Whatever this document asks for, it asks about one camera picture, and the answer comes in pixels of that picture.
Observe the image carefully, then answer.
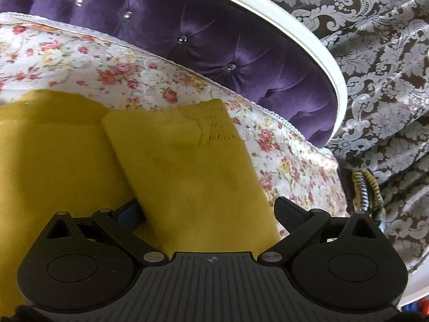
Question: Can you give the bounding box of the purple tufted velvet headboard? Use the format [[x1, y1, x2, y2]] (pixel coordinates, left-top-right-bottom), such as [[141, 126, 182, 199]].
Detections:
[[1, 0, 347, 148]]

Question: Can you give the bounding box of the striped curtain tieback cord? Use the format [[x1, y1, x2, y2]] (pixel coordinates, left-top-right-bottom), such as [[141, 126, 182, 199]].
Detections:
[[350, 169, 386, 232]]

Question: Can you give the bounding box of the damask patterned curtain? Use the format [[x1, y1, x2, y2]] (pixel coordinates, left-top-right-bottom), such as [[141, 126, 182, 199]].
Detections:
[[220, 0, 429, 272]]

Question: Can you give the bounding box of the mustard yellow knit garment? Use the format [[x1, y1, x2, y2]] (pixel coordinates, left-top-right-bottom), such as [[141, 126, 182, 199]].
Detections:
[[1, 90, 279, 316]]

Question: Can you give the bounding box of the floral bed cover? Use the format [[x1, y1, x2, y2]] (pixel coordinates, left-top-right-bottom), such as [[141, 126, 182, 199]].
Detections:
[[1, 12, 347, 217]]

